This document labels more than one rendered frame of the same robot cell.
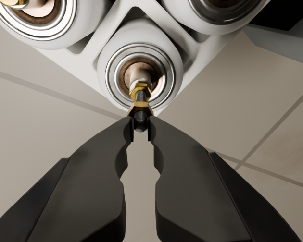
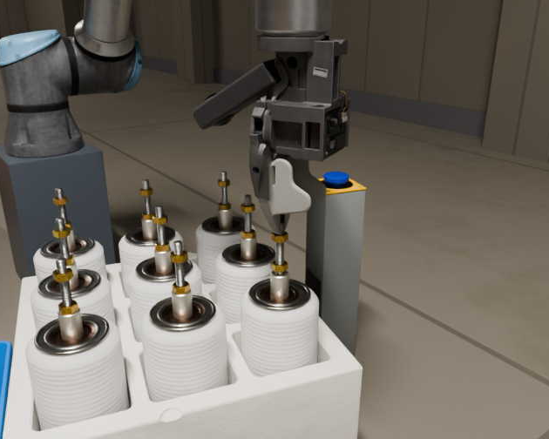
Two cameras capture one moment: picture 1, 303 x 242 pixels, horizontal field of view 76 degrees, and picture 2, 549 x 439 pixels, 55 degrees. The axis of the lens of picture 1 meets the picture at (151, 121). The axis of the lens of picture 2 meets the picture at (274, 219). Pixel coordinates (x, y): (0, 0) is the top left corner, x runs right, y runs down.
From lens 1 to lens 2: 61 cm
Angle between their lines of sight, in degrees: 83
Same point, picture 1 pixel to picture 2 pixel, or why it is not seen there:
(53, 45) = (217, 322)
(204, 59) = not seen: hidden behind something
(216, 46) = not seen: hidden behind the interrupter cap
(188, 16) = (256, 270)
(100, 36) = (235, 358)
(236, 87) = (407, 381)
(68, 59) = (234, 388)
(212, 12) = (261, 260)
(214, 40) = not seen: hidden behind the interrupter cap
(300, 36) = (322, 266)
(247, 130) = (498, 382)
